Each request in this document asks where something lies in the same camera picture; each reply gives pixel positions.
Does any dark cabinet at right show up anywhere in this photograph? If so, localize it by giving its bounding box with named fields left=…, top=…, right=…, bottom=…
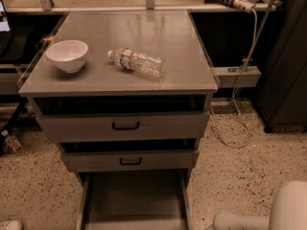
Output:
left=255, top=0, right=307, bottom=133

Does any white shoe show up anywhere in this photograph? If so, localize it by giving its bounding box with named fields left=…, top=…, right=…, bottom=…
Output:
left=0, top=220, right=23, bottom=230

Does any grey top drawer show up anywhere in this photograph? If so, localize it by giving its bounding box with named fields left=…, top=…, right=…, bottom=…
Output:
left=36, top=95, right=209, bottom=143

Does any grey drawer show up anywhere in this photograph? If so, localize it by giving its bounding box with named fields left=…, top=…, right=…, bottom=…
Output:
left=36, top=95, right=209, bottom=143
left=61, top=139, right=199, bottom=173
left=76, top=170, right=193, bottom=230

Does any clear plastic water bottle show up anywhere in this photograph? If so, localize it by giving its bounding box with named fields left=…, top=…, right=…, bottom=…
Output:
left=107, top=48, right=163, bottom=78

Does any white power cable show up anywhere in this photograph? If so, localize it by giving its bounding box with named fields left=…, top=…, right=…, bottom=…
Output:
left=209, top=8, right=259, bottom=150

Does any grey bottom drawer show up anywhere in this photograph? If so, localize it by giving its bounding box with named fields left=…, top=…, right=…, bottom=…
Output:
left=76, top=170, right=193, bottom=230

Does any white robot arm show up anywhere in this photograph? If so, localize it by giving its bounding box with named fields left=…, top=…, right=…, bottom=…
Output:
left=206, top=181, right=307, bottom=230

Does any grey middle drawer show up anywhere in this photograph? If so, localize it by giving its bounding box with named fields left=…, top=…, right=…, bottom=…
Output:
left=61, top=139, right=199, bottom=173

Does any grey drawer cabinet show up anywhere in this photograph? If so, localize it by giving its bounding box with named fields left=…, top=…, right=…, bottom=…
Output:
left=18, top=10, right=219, bottom=230

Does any small bottle on floor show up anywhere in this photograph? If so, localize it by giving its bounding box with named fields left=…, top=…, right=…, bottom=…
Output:
left=1, top=130, right=22, bottom=154

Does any white ceramic bowl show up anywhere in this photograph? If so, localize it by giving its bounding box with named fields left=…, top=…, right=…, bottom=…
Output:
left=46, top=40, right=88, bottom=73

